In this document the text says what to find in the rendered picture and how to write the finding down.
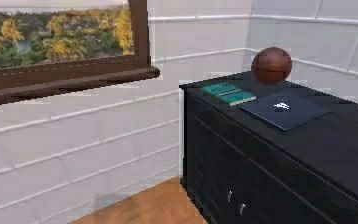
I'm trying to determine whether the green book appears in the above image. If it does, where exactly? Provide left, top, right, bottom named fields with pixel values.
left=201, top=82, right=257, bottom=107

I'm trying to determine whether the brown basketball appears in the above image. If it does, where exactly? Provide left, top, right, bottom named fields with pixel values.
left=250, top=46, right=293, bottom=85

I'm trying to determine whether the dark blue closed laptop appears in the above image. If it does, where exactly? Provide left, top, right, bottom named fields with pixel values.
left=238, top=92, right=332, bottom=132

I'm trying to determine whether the black chest of drawers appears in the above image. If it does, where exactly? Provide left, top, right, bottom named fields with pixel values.
left=179, top=71, right=358, bottom=224

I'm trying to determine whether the brown framed window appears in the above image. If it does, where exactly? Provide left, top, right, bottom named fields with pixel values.
left=0, top=0, right=161, bottom=107

